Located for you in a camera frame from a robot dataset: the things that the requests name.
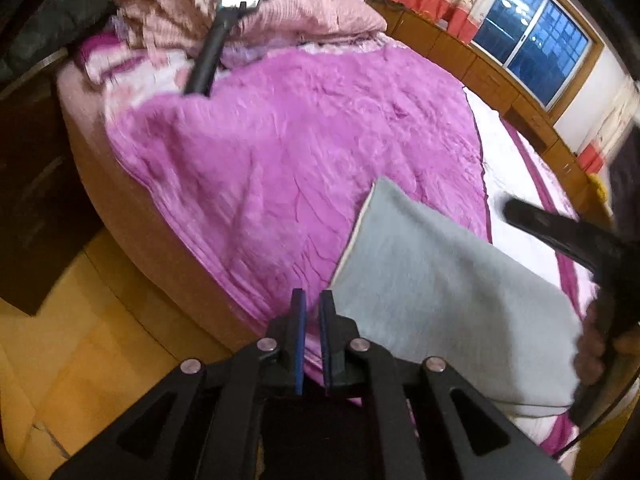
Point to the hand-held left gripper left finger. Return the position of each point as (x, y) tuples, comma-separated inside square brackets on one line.
[(299, 345)]

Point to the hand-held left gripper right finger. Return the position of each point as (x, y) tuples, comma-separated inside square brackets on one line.
[(327, 347)]

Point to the grey towel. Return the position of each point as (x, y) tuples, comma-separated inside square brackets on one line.
[(440, 285)]

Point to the person's right hand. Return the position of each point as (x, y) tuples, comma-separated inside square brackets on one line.
[(592, 345)]

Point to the yellow cloth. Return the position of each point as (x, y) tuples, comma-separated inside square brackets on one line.
[(598, 187)]

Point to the magenta floral bedspread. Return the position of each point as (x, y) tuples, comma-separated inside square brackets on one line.
[(300, 160)]

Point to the long wooden cabinet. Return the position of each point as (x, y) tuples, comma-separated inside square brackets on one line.
[(490, 75)]

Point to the window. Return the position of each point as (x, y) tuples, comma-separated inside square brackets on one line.
[(540, 45)]

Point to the dark wooden nightstand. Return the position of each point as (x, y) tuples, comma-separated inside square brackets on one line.
[(40, 185)]

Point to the pink checked pillow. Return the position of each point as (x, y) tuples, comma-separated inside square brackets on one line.
[(310, 10)]

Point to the dark cloth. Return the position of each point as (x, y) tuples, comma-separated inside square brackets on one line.
[(50, 20)]

